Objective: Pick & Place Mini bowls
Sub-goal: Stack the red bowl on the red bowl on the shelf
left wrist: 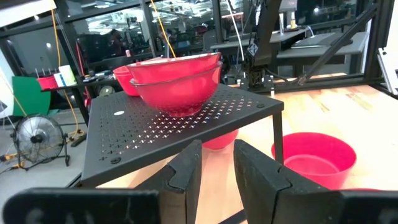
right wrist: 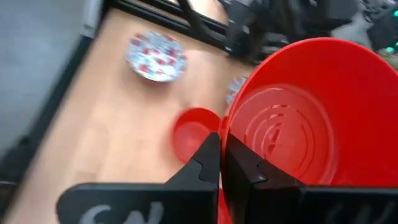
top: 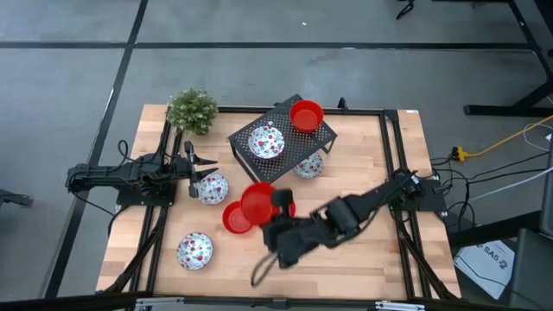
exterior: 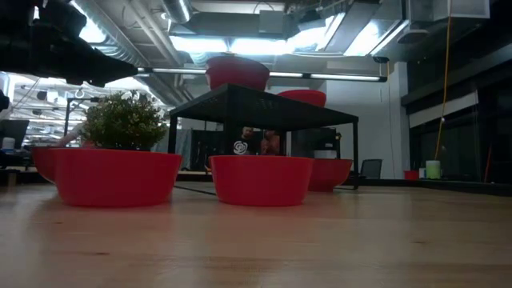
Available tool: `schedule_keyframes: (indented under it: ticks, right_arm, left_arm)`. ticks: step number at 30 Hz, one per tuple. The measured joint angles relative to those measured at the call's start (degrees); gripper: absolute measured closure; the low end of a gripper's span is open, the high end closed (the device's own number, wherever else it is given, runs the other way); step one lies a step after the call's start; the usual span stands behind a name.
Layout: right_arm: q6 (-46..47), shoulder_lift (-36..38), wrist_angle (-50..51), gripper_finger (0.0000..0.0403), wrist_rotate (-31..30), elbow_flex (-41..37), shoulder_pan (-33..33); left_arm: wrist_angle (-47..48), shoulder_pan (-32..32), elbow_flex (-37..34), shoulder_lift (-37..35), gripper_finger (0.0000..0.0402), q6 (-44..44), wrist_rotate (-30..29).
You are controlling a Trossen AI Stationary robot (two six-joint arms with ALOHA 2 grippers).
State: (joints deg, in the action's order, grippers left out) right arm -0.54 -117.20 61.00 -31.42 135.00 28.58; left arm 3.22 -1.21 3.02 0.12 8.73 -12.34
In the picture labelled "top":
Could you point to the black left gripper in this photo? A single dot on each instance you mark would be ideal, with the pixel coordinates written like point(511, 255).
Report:
point(181, 168)

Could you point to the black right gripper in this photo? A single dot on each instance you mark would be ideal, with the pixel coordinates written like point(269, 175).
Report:
point(294, 239)

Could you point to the plain red mini bowl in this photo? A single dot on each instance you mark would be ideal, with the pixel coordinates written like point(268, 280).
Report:
point(233, 221)
point(257, 204)
point(307, 116)
point(292, 211)

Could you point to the floral-lined red mini bowl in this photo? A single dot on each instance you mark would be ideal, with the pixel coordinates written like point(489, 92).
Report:
point(266, 142)
point(310, 169)
point(212, 190)
point(194, 251)

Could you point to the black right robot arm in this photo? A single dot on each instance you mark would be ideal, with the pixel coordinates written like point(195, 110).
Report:
point(371, 198)

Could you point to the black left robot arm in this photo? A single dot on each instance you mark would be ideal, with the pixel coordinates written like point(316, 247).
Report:
point(103, 173)

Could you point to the black perforated metal rack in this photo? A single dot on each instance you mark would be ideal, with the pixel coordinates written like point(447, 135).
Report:
point(298, 147)

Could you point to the artificial green potted plant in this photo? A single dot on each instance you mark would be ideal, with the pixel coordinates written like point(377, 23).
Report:
point(192, 110)

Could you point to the black furniture foot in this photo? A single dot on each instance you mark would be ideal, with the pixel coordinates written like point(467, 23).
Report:
point(15, 198)

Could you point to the white printed paper sheet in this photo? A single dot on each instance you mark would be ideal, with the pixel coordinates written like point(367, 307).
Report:
point(488, 263)

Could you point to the dark grey cabinet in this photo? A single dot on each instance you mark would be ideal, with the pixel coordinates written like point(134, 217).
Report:
point(533, 276)

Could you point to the grey box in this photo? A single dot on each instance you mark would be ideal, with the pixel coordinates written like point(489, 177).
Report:
point(548, 194)

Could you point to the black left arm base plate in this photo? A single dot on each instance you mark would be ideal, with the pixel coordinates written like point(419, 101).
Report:
point(147, 199)

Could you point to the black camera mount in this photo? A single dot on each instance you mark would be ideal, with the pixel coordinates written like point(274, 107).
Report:
point(278, 304)

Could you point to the black aluminium table frame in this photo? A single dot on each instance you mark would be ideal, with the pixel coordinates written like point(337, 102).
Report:
point(367, 111)

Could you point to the silver metal bracket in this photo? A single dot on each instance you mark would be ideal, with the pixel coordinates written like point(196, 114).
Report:
point(160, 302)
point(399, 306)

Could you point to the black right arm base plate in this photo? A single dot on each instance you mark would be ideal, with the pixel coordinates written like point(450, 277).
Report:
point(432, 198)

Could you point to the black desk leg frame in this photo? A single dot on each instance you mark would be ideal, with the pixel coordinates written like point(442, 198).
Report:
point(497, 110)

